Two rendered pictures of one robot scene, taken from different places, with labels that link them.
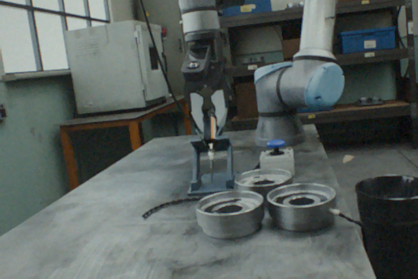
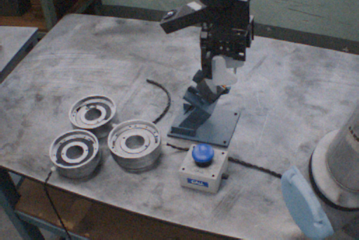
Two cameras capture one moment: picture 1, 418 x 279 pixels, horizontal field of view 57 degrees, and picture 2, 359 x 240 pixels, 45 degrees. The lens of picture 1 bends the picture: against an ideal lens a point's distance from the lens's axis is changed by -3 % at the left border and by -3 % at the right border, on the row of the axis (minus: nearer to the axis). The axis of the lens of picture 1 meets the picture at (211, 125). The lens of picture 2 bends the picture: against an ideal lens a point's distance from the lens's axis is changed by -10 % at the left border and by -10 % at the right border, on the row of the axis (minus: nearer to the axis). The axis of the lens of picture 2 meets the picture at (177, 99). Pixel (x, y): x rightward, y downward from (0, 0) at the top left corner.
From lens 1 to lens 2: 125 cm
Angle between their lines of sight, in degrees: 95
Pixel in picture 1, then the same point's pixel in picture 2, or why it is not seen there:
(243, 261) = (48, 123)
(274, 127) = not seen: hidden behind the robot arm
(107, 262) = (87, 71)
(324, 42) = (332, 156)
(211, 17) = not seen: outside the picture
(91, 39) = not seen: outside the picture
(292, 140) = not seen: hidden behind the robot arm
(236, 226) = (71, 116)
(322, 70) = (287, 176)
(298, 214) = (55, 144)
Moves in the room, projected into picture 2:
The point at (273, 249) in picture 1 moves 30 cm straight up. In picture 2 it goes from (50, 137) to (12, 22)
